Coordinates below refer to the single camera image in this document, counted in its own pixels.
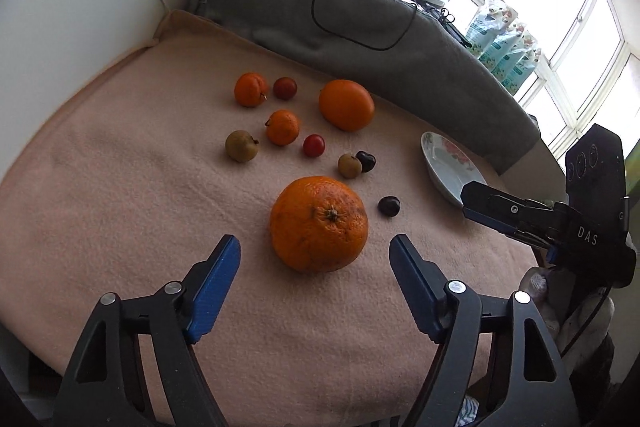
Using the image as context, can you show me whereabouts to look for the large smooth orange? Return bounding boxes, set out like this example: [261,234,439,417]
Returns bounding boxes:
[319,79,375,132]

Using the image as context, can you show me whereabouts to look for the large rough orange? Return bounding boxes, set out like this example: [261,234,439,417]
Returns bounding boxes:
[269,176,369,274]

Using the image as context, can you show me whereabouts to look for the red cherry tomato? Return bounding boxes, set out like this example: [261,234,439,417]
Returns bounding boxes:
[272,77,297,101]
[303,133,326,158]

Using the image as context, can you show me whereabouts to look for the small mandarin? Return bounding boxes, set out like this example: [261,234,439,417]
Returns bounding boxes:
[265,109,300,146]
[233,72,269,108]

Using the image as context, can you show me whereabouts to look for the right white gloved hand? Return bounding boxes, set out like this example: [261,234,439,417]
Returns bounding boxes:
[518,267,615,373]

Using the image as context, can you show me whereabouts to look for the floral white plate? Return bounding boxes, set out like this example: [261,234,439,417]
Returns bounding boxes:
[420,131,486,209]

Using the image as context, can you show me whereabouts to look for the green floral pouch packs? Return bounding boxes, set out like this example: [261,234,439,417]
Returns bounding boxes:
[464,0,541,95]

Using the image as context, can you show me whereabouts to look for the pink blanket table cover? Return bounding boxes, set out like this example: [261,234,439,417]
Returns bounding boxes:
[1,13,534,426]

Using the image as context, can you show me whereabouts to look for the grey cushion blanket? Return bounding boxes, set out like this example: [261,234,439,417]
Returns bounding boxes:
[196,0,540,172]

